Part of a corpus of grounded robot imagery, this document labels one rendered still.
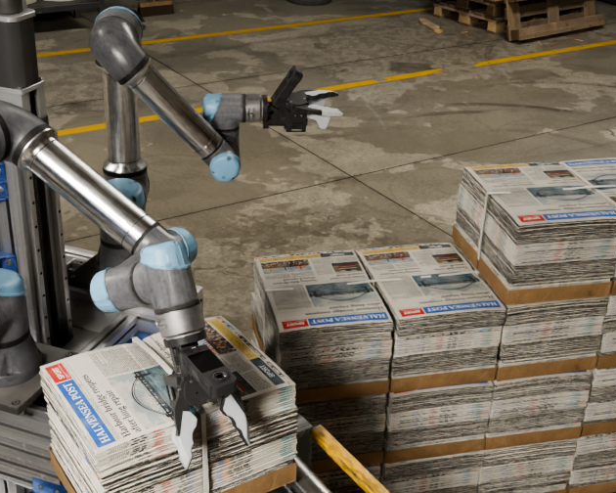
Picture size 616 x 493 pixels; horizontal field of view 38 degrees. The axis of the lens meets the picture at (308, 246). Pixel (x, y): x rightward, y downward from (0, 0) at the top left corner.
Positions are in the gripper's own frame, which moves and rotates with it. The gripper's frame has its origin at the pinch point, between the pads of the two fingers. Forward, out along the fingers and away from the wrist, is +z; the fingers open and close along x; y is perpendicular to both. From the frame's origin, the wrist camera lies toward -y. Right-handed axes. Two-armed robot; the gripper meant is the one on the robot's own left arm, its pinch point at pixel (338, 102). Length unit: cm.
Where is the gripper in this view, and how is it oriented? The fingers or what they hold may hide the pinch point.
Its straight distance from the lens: 240.2
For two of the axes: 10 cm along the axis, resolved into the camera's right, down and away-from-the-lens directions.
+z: 10.0, -0.1, 1.0
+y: -0.5, 8.2, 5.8
